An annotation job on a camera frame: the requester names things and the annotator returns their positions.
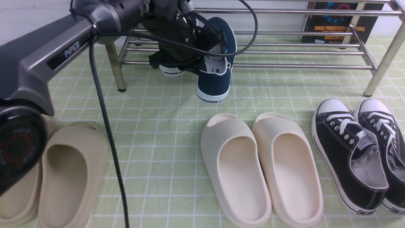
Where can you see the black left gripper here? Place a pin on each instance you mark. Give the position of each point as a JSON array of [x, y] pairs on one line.
[[179, 32]]

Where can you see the right cream foam slide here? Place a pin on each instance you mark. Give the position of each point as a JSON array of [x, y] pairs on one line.
[[289, 169]]

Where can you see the left tan foam slide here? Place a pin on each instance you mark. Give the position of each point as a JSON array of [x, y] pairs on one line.
[[20, 203]]

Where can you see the black canvas sneaker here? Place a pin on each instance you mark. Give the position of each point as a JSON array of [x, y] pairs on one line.
[[375, 116], [352, 155]]

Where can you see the navy canvas sneaker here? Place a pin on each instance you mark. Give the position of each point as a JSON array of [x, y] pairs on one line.
[[213, 84], [170, 71]]

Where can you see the cream foam slide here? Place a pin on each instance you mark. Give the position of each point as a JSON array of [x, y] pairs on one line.
[[230, 155], [289, 169]]

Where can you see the right black canvas sneaker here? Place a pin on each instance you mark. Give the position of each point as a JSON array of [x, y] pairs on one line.
[[375, 116]]

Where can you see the tan foam slide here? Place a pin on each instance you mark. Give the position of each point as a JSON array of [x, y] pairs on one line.
[[20, 203], [73, 165]]

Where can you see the left cream foam slide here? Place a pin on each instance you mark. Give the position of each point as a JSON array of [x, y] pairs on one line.
[[230, 155]]

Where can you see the right tan foam slide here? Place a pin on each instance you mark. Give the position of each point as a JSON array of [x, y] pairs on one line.
[[73, 165]]

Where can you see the stainless steel shoe rack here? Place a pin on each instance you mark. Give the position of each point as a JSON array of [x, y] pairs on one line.
[[352, 45]]

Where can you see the black image processing book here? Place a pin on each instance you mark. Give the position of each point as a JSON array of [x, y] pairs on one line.
[[330, 23]]

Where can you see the left black canvas sneaker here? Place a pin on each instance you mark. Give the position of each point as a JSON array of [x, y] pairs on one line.
[[352, 155]]

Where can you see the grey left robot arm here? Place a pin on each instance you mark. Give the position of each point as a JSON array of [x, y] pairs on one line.
[[29, 62]]

